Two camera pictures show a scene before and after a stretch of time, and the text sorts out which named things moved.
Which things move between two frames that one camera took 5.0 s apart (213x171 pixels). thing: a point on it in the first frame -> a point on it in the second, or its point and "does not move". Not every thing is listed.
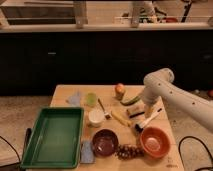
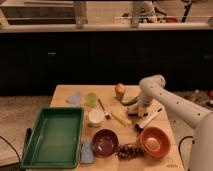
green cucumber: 131,101 does not move
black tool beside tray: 27,136 does not move
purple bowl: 105,142 does not move
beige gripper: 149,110 -> 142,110
